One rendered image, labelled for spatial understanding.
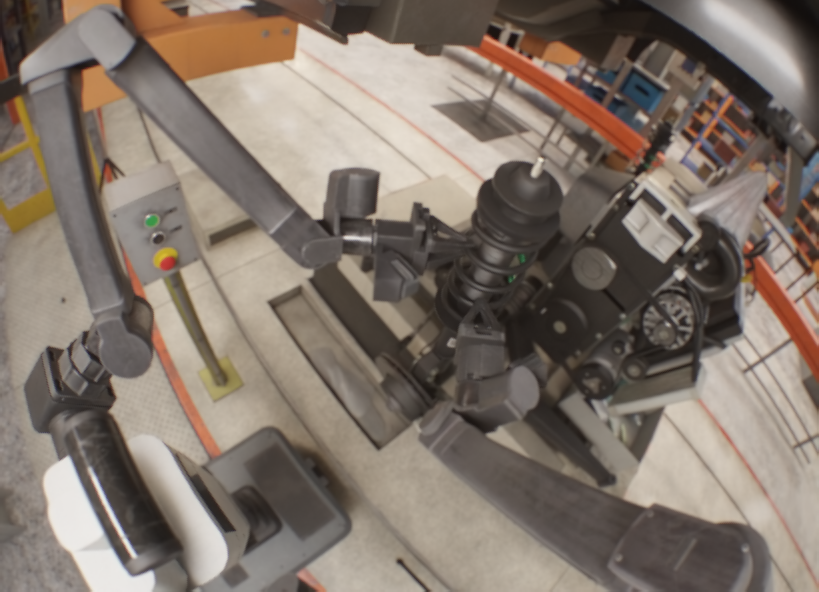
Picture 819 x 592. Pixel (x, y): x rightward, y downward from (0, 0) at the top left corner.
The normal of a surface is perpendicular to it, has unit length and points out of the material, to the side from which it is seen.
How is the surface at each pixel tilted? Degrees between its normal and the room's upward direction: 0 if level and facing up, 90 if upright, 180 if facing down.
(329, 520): 0
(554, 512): 72
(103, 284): 58
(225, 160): 64
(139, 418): 0
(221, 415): 0
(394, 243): 83
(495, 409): 79
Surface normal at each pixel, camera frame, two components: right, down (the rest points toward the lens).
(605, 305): -0.72, 0.42
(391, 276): 0.15, -0.68
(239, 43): 0.65, 0.69
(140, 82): 0.54, 0.57
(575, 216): -0.90, 0.14
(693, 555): -0.66, -0.75
